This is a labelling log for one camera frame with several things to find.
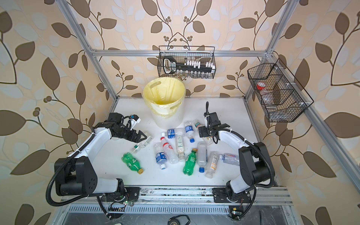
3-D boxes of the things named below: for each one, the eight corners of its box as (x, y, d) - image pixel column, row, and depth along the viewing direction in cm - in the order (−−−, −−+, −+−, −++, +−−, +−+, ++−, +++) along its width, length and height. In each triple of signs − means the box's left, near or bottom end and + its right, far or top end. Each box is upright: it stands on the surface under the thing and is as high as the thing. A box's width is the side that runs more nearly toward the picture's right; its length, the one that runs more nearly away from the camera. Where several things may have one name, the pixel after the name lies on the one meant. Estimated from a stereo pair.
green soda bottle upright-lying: (182, 173, 83) (182, 170, 79) (190, 149, 92) (190, 146, 89) (192, 176, 82) (192, 174, 78) (199, 152, 91) (199, 149, 87)
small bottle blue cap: (187, 143, 95) (187, 140, 92) (184, 124, 105) (183, 121, 101) (195, 142, 96) (196, 139, 92) (191, 123, 105) (191, 120, 102)
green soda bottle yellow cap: (122, 159, 88) (119, 157, 84) (130, 152, 91) (128, 150, 87) (138, 178, 81) (135, 176, 77) (146, 170, 84) (144, 167, 80)
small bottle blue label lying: (162, 139, 97) (161, 135, 93) (163, 132, 100) (162, 129, 96) (184, 139, 97) (184, 135, 93) (184, 132, 100) (184, 129, 96)
